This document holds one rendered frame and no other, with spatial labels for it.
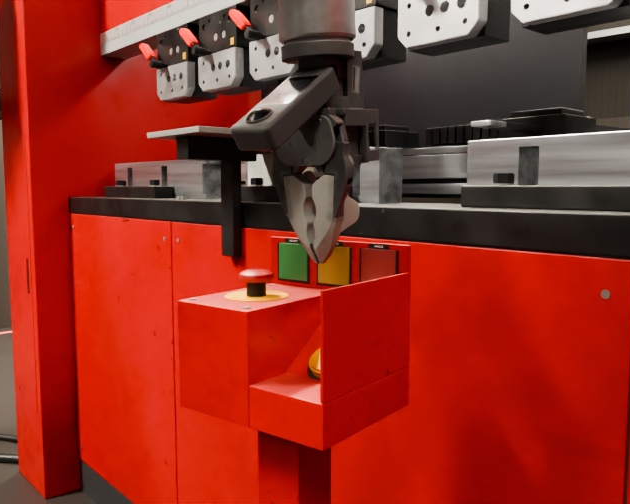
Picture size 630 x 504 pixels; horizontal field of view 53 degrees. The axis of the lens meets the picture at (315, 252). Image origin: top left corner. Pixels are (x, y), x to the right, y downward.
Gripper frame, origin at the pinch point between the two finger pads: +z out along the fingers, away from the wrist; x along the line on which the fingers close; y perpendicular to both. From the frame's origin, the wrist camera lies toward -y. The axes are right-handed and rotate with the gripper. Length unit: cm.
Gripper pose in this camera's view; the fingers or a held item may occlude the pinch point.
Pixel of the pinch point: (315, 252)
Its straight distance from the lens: 63.4
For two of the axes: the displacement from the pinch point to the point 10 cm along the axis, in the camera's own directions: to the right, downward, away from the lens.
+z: 0.5, 9.8, 1.7
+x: -7.9, -0.6, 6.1
